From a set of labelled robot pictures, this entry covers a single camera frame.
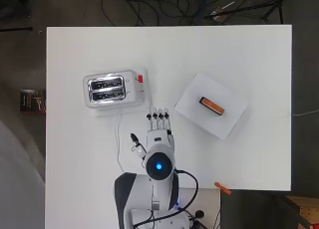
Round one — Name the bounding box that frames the wooden crate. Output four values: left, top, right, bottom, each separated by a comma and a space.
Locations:
285, 195, 319, 229

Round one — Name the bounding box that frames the steel toaster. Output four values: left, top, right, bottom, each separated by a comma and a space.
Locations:
83, 69, 149, 110

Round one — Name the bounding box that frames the orange toast slice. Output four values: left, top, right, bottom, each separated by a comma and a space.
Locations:
202, 98, 225, 114

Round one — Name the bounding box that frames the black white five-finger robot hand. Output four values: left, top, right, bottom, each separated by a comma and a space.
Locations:
130, 107, 176, 161

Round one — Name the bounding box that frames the orange clamp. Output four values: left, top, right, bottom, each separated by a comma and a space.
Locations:
214, 181, 232, 196

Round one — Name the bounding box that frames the tangle of black floor cables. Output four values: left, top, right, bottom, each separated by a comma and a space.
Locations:
101, 0, 208, 27

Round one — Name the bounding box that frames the white toaster power cable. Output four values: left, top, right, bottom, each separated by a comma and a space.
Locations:
114, 113, 135, 174

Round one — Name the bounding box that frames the white hanging sheet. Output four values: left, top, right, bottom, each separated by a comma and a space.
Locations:
0, 118, 46, 229

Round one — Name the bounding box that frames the black block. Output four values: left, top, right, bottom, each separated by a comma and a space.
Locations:
198, 97, 223, 116

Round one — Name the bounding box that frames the white flat stand box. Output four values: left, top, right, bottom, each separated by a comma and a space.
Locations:
173, 71, 249, 141

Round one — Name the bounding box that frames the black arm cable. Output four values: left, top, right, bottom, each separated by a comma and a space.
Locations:
133, 168, 200, 229

